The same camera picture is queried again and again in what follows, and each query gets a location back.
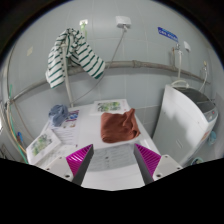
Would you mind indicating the white wall socket box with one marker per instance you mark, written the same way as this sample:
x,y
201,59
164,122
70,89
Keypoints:
x,y
123,21

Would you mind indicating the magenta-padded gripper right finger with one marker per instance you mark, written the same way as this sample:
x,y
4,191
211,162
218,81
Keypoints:
x,y
150,160

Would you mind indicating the crumpled grey-blue cloth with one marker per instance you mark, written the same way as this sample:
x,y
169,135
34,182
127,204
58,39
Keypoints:
x,y
58,115

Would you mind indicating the white upright pipe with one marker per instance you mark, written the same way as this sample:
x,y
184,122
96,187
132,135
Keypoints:
x,y
67,80

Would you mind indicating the metal water tap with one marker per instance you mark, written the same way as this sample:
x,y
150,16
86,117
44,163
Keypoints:
x,y
179,60

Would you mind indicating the small white wall socket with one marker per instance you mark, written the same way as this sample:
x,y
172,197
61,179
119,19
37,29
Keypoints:
x,y
187,46

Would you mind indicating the white washing machine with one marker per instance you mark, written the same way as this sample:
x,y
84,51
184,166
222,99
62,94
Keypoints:
x,y
180,123

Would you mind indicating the purple and blue leaflet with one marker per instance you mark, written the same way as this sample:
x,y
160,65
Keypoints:
x,y
71,119

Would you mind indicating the grey wall pipe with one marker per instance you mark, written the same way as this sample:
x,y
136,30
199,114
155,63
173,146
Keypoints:
x,y
150,64

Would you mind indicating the brown towel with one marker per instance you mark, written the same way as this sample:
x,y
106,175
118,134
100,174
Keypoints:
x,y
118,128

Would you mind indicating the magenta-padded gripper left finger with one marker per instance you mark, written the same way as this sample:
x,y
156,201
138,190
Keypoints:
x,y
78,161

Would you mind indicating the white text sheet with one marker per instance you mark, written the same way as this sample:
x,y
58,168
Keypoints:
x,y
66,135

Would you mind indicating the blue wall sign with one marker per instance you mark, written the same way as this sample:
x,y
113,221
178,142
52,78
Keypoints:
x,y
167,34

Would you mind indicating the small green picture sheet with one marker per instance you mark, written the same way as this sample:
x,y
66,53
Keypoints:
x,y
108,106

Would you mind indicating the green and white striped garment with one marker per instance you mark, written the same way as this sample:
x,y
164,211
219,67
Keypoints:
x,y
81,53

